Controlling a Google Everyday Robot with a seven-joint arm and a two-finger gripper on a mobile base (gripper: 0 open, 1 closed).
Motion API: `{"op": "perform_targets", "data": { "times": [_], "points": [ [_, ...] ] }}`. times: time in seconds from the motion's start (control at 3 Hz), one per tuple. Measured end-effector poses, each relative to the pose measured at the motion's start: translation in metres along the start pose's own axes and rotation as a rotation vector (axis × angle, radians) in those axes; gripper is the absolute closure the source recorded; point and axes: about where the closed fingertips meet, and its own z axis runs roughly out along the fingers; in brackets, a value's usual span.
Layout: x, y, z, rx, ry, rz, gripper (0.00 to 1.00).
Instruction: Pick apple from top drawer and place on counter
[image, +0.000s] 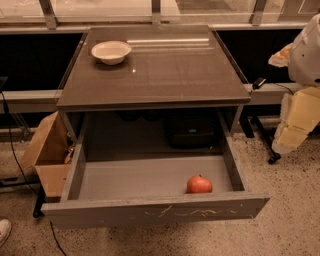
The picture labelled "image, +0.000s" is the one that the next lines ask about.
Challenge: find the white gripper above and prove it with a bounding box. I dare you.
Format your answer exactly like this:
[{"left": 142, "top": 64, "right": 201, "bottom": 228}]
[{"left": 268, "top": 43, "right": 320, "bottom": 154}]

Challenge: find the white shoe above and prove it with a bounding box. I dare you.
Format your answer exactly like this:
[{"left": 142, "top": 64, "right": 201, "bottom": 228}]
[{"left": 0, "top": 219, "right": 12, "bottom": 247}]

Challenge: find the small black adapter on rail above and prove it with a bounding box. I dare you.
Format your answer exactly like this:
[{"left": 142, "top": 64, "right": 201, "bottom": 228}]
[{"left": 252, "top": 77, "right": 266, "bottom": 90}]

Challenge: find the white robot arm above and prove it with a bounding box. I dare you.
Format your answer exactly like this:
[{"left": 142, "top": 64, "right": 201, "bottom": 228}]
[{"left": 268, "top": 14, "right": 320, "bottom": 154}]

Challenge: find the black floor cable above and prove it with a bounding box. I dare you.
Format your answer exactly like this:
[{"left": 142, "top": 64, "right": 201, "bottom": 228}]
[{"left": 0, "top": 90, "right": 68, "bottom": 256}]

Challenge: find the red apple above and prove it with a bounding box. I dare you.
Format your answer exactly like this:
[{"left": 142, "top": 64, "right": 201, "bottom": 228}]
[{"left": 187, "top": 175, "right": 213, "bottom": 194}]

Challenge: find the black table leg with caster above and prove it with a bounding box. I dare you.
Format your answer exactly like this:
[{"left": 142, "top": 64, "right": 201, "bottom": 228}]
[{"left": 239, "top": 111, "right": 281, "bottom": 165}]

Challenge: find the open grey top drawer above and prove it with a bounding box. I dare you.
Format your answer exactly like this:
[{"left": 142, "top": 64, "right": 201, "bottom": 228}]
[{"left": 42, "top": 112, "right": 269, "bottom": 228}]

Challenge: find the grey cabinet with counter top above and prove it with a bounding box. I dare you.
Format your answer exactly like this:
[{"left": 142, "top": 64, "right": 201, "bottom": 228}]
[{"left": 57, "top": 25, "right": 250, "bottom": 149}]

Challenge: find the metal window rail frame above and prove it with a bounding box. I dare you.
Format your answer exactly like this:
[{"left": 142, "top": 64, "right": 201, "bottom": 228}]
[{"left": 0, "top": 0, "right": 320, "bottom": 34}]

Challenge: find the white paper bowl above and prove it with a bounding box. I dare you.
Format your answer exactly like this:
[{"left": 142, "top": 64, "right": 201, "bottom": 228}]
[{"left": 91, "top": 41, "right": 132, "bottom": 65}]

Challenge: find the brown cardboard box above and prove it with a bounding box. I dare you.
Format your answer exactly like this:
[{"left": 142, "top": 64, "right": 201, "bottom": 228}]
[{"left": 20, "top": 112, "right": 69, "bottom": 202}]

